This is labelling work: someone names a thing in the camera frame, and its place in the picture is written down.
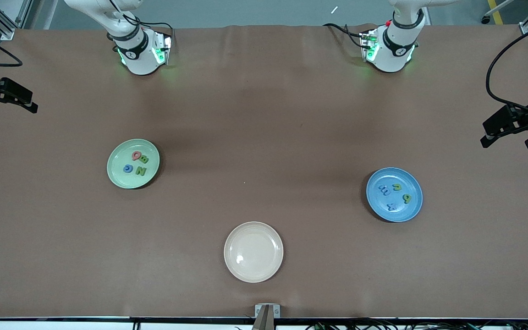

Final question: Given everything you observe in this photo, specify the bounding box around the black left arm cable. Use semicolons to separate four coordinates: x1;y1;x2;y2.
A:
486;21;528;117

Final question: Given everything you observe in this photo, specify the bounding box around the light green plate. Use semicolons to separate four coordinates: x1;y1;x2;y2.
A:
107;139;160;189

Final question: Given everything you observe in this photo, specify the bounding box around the grey metal bracket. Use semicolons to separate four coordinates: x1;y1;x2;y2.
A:
254;303;281;319

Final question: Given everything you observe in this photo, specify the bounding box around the brown table cover sheet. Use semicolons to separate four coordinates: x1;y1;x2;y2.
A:
0;24;528;320

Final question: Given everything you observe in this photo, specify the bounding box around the beige plate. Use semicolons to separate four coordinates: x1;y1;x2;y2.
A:
224;221;284;283

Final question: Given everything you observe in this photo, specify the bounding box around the blue plate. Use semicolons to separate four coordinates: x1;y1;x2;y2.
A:
366;167;424;223

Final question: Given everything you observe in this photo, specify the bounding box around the white table front rail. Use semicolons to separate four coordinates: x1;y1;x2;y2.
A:
0;319;528;330

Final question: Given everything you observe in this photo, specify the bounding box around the black base cable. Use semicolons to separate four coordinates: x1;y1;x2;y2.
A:
107;0;175;46
323;23;366;50

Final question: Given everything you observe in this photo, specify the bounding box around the tan camera mast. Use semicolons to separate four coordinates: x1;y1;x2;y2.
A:
251;306;275;330

